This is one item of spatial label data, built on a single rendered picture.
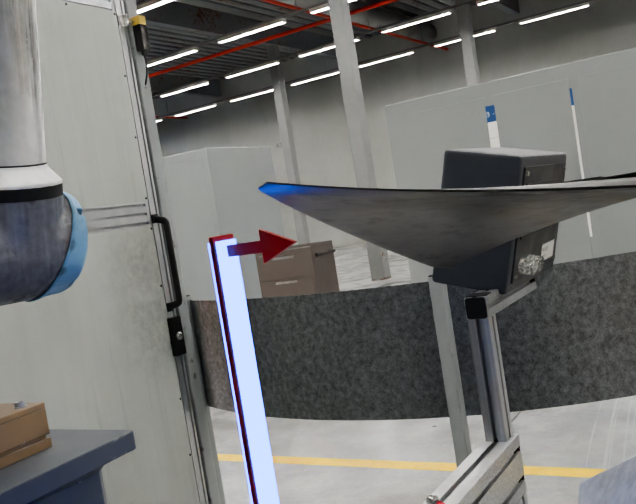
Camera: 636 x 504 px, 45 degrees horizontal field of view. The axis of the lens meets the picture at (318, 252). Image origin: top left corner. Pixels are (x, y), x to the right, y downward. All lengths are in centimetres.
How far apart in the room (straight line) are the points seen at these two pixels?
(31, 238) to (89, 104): 168
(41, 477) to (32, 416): 9
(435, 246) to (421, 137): 637
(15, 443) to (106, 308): 161
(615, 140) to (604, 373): 430
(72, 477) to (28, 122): 36
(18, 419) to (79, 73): 179
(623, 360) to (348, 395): 80
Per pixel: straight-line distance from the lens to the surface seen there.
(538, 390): 227
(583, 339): 226
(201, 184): 1019
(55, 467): 78
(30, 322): 225
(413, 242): 54
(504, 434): 106
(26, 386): 224
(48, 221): 86
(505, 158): 105
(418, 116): 693
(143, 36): 270
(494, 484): 100
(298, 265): 720
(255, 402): 56
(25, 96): 85
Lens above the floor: 120
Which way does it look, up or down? 3 degrees down
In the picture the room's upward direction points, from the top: 9 degrees counter-clockwise
